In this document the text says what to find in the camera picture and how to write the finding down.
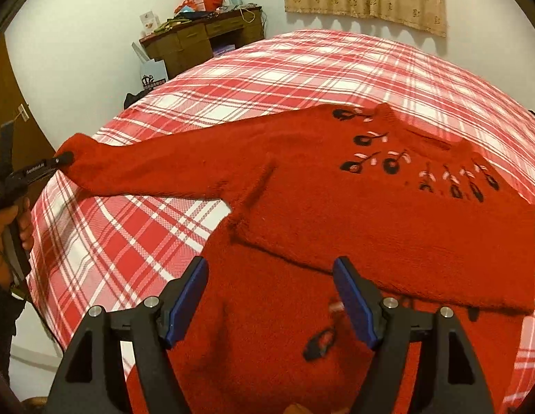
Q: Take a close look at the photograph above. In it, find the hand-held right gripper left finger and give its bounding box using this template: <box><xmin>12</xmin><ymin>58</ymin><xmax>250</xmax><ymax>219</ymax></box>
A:
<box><xmin>45</xmin><ymin>256</ymin><xmax>210</xmax><ymax>414</ymax></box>

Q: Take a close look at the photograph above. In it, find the white paper bag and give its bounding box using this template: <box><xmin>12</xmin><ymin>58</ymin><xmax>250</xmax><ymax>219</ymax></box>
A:
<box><xmin>131</xmin><ymin>42</ymin><xmax>169</xmax><ymax>92</ymax></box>

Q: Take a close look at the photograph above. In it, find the red knitted sweater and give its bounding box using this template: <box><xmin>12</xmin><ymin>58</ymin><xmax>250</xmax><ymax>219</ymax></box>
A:
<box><xmin>56</xmin><ymin>103</ymin><xmax>535</xmax><ymax>414</ymax></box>

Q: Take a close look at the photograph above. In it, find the green cloth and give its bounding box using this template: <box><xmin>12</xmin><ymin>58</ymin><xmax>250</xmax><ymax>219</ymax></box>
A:
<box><xmin>154</xmin><ymin>16</ymin><xmax>194</xmax><ymax>34</ymax></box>

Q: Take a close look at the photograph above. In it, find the small white picture box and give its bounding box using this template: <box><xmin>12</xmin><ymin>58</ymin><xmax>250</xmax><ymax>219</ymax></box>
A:
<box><xmin>139</xmin><ymin>11</ymin><xmax>161</xmax><ymax>37</ymax></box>

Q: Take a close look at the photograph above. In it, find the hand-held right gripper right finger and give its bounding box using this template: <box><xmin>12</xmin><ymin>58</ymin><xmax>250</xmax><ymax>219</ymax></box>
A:
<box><xmin>332</xmin><ymin>256</ymin><xmax>496</xmax><ymax>414</ymax></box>

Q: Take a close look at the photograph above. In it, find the red white plaid bed sheet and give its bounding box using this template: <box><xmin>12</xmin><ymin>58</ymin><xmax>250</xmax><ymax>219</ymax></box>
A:
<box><xmin>28</xmin><ymin>29</ymin><xmax>535</xmax><ymax>414</ymax></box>

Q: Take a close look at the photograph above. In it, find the person's left hand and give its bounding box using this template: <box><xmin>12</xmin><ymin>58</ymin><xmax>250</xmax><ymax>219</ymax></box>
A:
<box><xmin>0</xmin><ymin>205</ymin><xmax>35</xmax><ymax>285</ymax></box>

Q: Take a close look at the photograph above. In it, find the brown wooden door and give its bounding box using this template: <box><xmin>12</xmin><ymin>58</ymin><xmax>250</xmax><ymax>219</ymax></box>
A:
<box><xmin>0</xmin><ymin>34</ymin><xmax>57</xmax><ymax>208</ymax></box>

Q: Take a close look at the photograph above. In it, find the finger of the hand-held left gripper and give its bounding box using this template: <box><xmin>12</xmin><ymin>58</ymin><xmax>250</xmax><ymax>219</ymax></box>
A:
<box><xmin>13</xmin><ymin>151</ymin><xmax>76</xmax><ymax>184</ymax></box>

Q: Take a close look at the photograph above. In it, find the brown wooden desk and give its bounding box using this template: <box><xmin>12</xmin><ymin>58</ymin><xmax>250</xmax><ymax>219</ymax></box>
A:
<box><xmin>139</xmin><ymin>6</ymin><xmax>266</xmax><ymax>79</ymax></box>

